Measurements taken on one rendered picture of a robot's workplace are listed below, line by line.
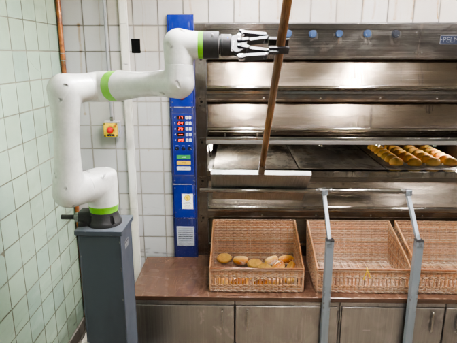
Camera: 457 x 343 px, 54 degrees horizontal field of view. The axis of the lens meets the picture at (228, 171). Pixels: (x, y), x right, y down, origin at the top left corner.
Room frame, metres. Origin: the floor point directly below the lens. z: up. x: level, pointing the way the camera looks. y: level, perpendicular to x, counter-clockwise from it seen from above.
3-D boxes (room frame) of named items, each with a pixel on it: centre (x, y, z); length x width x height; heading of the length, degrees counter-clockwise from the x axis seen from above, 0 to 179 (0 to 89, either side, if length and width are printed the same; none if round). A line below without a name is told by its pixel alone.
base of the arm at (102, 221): (1.86, 0.60, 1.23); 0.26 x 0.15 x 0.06; 88
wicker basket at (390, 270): (2.57, -0.79, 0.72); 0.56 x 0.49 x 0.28; 88
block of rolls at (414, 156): (3.26, -1.35, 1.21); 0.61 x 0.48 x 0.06; 179
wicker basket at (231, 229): (2.58, -0.17, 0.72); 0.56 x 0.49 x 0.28; 89
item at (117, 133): (2.82, 0.74, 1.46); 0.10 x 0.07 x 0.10; 89
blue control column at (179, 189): (3.78, 0.27, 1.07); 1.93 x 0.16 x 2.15; 179
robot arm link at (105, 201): (1.85, 0.55, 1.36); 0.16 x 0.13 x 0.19; 145
